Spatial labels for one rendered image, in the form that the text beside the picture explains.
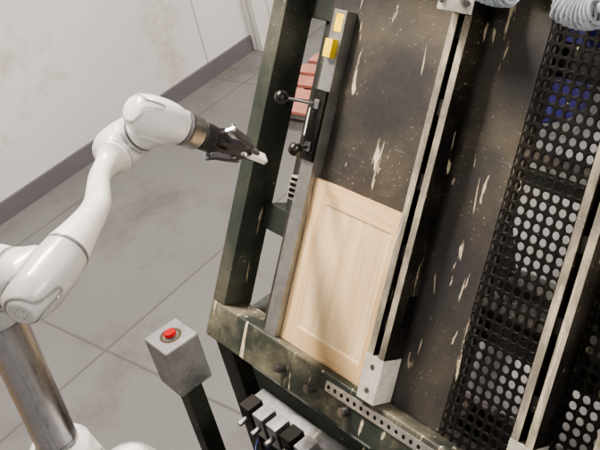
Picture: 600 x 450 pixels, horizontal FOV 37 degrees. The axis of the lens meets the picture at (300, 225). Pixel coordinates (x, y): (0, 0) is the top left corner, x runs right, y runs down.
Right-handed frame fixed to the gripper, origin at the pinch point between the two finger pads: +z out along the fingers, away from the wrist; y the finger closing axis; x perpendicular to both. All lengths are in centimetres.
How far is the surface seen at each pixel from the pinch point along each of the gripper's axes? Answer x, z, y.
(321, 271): 25.5, 25.8, 10.4
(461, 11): 10, 0, -68
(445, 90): 17, 10, -52
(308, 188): 5.6, 18.6, 0.0
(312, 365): 46, 28, 26
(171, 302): -74, 113, 159
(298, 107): -207, 214, 112
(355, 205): 19.0, 20.8, -10.8
